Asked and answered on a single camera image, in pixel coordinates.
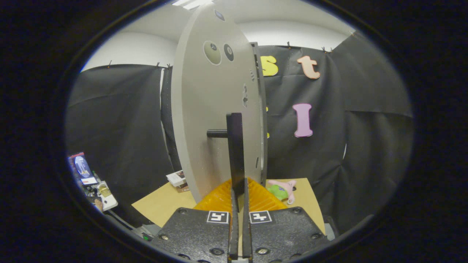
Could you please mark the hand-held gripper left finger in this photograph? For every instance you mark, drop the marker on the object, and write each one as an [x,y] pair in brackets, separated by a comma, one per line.
[234,233]

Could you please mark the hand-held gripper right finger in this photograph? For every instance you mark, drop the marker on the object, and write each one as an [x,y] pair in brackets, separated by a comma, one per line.
[246,233]

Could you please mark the dark grey shoe cabinet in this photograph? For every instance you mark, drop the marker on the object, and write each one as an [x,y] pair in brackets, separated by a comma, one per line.
[264,157]

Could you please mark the pink and green plush toy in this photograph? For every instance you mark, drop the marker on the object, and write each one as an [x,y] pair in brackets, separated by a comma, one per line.
[279,191]

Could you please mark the brown book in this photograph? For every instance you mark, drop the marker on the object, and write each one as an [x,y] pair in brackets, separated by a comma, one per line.
[182,189]

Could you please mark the white cardboard box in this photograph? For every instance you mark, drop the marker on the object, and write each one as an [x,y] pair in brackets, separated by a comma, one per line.
[176,179]

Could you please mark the small brass object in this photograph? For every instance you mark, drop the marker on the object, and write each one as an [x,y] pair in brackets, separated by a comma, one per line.
[104,190]

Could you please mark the black backdrop cloth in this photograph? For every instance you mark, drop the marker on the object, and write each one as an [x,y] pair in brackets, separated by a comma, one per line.
[117,120]

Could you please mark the long ceiling light panel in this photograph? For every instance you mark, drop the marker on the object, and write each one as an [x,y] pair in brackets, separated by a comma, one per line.
[193,3]

